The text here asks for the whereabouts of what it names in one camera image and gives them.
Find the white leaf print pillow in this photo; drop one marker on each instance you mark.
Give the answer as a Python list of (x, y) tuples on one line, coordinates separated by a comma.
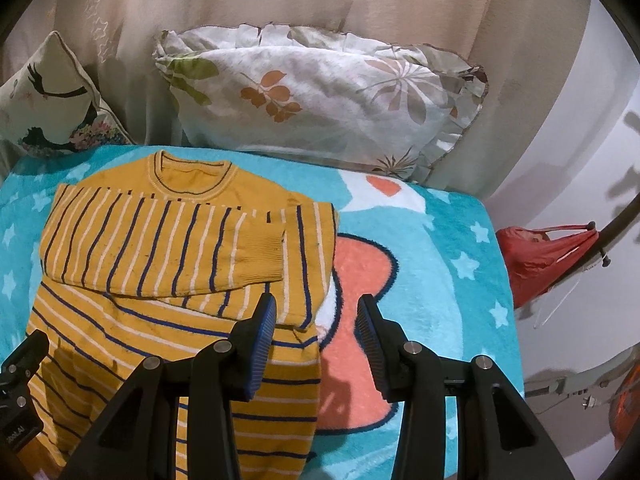
[(320, 95)]

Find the blue star printed blanket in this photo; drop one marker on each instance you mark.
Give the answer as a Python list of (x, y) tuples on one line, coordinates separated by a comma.
[(425, 280)]

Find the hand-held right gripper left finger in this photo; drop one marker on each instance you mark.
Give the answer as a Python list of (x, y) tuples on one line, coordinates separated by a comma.
[(262, 345)]

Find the black curved pole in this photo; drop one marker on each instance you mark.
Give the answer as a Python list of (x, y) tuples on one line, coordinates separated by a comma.
[(617, 227)]

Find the crane print cushion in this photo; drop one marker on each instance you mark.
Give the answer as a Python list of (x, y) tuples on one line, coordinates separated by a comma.
[(50, 105)]

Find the red plastic bag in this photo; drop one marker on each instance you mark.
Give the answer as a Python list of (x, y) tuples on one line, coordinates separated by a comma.
[(542, 260)]

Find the beige star curtain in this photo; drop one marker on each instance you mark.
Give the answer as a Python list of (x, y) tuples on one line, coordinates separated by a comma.
[(280, 5)]

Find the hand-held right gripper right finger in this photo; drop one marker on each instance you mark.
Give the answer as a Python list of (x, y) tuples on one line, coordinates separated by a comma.
[(369, 345)]

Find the yellow striped sweater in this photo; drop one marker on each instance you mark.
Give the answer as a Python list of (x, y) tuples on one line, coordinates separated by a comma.
[(165, 270)]

